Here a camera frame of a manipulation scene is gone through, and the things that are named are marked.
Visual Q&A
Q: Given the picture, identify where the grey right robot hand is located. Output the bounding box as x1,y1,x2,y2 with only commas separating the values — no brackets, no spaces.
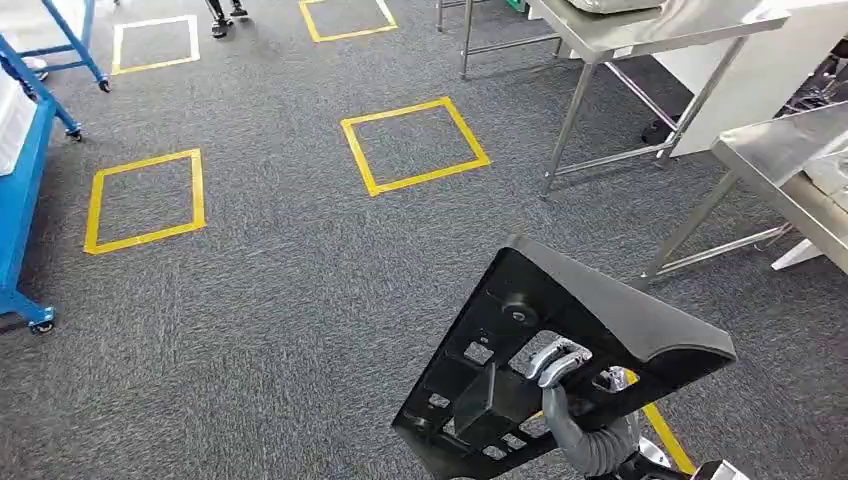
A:
525,335,599,469

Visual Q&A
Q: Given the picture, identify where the black plastic panel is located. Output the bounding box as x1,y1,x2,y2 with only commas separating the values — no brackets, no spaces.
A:
392,234,739,480

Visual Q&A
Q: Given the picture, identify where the yellow tape floor square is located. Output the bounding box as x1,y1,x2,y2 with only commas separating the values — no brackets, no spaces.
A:
297,0,400,44
339,96,493,199

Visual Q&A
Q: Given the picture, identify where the steel table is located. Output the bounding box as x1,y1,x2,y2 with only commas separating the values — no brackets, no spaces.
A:
459,0,791,199
629,101,848,293
433,0,466,34

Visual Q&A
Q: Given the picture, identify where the white cabinet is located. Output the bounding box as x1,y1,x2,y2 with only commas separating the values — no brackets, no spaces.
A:
652,0,848,159

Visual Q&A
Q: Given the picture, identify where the grey bag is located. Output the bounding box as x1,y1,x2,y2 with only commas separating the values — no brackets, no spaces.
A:
568,0,666,16

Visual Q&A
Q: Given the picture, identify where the blue wheeled cart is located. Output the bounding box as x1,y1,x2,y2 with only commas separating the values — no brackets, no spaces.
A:
0,0,113,95
0,33,85,337

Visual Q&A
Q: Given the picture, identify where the white plastic bin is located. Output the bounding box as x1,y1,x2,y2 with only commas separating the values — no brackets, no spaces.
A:
0,66,38,178

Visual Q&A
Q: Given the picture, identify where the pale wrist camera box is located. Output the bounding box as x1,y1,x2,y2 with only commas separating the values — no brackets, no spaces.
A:
691,459,751,480

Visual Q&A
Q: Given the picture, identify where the white bracket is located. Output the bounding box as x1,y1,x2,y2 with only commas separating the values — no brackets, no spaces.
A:
770,237,827,272

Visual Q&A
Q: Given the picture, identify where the black cable bundle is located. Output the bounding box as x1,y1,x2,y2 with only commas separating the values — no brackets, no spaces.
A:
778,38,848,119

